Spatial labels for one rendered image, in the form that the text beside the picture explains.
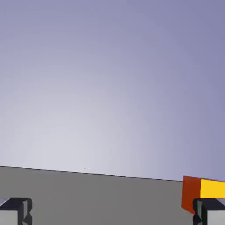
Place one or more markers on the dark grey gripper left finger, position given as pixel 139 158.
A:
pixel 15 205

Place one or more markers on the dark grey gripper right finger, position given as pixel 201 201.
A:
pixel 211 206

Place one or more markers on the large orange box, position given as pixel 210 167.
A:
pixel 190 193

